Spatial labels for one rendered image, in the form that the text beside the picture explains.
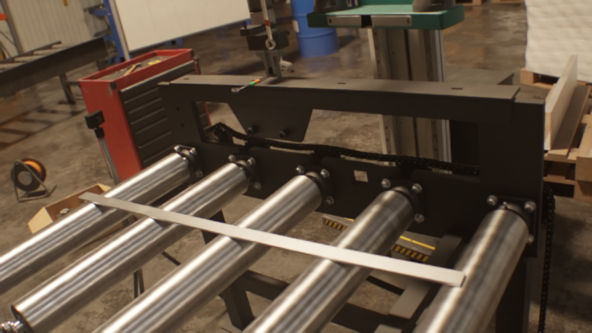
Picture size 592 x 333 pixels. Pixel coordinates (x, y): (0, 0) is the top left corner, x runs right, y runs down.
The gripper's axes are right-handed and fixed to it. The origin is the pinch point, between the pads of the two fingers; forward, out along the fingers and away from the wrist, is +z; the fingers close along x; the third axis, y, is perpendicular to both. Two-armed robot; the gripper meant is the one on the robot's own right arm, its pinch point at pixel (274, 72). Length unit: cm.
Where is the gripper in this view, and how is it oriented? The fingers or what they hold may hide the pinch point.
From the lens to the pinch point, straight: 160.3
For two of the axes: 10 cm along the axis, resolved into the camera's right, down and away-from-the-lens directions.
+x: -8.1, -1.2, 5.8
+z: 1.7, 9.0, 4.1
